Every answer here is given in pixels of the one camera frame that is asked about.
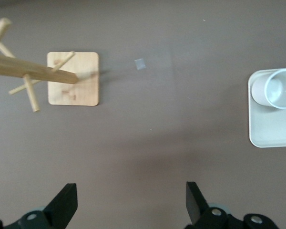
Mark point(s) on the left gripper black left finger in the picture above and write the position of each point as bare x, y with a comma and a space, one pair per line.
62, 205

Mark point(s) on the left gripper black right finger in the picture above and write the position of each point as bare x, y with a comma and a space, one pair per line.
197, 210

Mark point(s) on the cream rabbit print tray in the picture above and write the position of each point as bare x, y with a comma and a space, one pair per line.
269, 128

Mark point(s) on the wooden mug tree stand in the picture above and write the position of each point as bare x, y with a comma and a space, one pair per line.
74, 90

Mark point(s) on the small clear tape patch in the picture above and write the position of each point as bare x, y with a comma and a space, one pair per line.
139, 64

